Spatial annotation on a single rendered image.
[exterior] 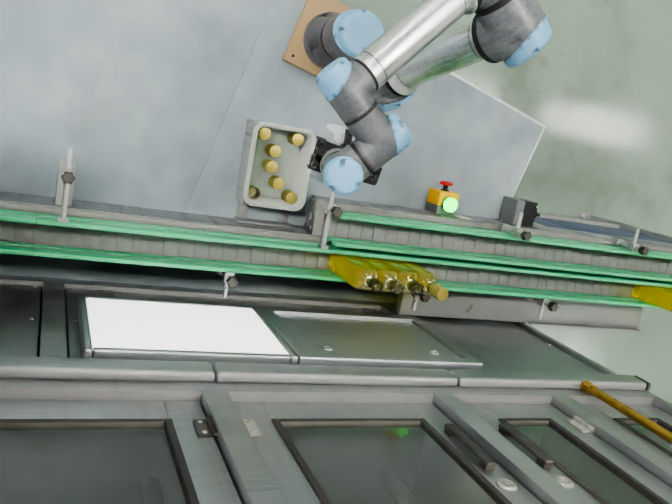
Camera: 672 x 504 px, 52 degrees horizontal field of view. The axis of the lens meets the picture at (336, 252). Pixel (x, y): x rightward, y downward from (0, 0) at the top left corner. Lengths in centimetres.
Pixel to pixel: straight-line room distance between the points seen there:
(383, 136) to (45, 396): 77
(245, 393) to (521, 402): 65
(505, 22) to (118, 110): 96
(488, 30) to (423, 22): 18
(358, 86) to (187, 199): 74
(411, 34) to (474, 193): 95
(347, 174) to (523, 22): 48
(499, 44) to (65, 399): 108
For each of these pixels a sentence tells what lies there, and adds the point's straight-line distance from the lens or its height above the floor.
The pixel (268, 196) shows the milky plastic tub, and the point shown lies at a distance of 194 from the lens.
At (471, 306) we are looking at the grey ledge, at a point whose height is 88.
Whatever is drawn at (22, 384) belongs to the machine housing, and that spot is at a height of 142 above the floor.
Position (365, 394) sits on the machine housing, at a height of 143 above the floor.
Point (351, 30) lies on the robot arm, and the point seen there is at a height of 99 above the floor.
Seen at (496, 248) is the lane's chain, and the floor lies 88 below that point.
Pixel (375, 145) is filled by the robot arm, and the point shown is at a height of 138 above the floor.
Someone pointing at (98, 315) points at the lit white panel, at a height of 111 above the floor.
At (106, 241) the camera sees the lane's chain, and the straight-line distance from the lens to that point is 178.
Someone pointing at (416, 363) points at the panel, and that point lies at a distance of 161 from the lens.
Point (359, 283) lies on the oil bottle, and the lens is 174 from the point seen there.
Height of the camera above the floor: 261
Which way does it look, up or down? 64 degrees down
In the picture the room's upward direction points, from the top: 124 degrees clockwise
